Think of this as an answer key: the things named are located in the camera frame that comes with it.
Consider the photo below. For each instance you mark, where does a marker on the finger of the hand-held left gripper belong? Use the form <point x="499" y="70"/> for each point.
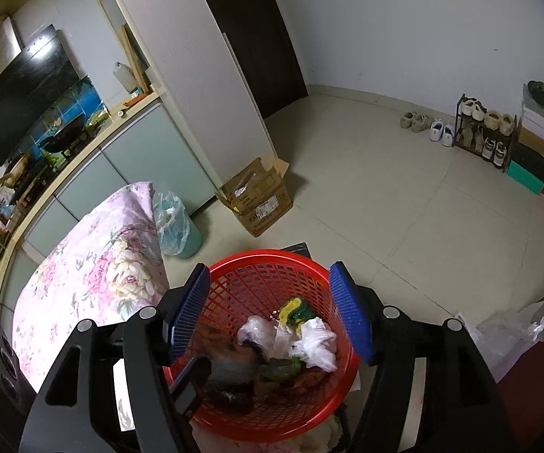
<point x="192" y="380"/>

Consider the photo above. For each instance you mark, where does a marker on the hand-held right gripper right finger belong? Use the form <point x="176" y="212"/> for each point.
<point x="352" y="311"/>

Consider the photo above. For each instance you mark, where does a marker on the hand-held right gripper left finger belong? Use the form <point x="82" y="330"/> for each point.
<point x="187" y="311"/>

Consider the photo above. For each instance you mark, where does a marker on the white tissue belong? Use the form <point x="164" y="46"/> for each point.
<point x="234" y="363"/>

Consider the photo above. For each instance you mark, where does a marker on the white plastic bag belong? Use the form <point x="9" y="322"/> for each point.
<point x="319" y="344"/>

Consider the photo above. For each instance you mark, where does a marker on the green yellow snack packet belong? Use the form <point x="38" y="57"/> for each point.
<point x="295" y="314"/>

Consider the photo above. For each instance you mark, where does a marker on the dark green wrapper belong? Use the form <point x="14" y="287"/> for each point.
<point x="279" y="369"/>

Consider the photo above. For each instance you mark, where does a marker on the red plastic mesh basket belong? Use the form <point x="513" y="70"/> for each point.
<point x="262" y="258"/>

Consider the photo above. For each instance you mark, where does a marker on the teal waste bin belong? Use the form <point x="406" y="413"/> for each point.
<point x="193" y="241"/>

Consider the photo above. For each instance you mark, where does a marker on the black flat object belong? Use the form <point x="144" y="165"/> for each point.
<point x="299" y="249"/>

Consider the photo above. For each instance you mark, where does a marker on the clear bin liner bag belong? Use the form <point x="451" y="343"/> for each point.
<point x="170" y="222"/>

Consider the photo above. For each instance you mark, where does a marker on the pink floral quilt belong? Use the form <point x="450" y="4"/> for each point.
<point x="88" y="283"/>

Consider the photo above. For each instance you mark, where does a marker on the open cardboard box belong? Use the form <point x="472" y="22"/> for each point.
<point x="265" y="207"/>

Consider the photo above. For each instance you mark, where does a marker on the white fluffy rug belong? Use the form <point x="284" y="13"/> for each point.
<point x="319" y="439"/>

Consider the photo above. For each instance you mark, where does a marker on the clear plastic floor bag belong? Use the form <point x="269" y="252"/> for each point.
<point x="512" y="335"/>

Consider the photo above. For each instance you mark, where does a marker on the kitchen counter with cabinets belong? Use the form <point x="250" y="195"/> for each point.
<point x="130" y="151"/>

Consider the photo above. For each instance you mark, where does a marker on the brown frying pan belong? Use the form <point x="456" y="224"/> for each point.
<point x="15" y="172"/>

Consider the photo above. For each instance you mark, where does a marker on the black gas stove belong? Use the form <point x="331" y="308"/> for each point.
<point x="41" y="172"/>

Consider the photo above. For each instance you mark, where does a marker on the white sneaker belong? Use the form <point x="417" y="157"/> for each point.
<point x="448" y="136"/>
<point x="437" y="130"/>

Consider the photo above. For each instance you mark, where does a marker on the black wok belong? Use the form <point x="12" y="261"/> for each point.
<point x="62" y="140"/>

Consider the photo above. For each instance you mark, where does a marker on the small orange tray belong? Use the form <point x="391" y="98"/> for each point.
<point x="133" y="101"/>

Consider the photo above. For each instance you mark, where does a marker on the dark shoe rack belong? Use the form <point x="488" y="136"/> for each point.
<point x="460" y="122"/>

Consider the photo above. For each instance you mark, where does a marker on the blue scenic backsplash panel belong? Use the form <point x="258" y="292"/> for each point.
<point x="81" y="104"/>

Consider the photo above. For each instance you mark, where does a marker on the group of assorted shoes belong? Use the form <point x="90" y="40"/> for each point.
<point x="491" y="120"/>

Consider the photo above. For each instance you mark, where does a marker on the clear plastic bottle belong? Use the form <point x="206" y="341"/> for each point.
<point x="122" y="77"/>

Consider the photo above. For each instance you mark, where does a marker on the stack of shoe boxes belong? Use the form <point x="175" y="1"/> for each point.
<point x="536" y="151"/>

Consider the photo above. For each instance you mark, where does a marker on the wooden cutting board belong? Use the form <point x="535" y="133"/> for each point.
<point x="135" y="59"/>

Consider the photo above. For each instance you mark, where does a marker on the black range hood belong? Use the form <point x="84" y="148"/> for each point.
<point x="22" y="99"/>

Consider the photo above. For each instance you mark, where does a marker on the dark brown door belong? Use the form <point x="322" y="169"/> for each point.
<point x="253" y="33"/>

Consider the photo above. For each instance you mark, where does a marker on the steel hood chimney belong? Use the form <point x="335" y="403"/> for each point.
<point x="3" y="42"/>

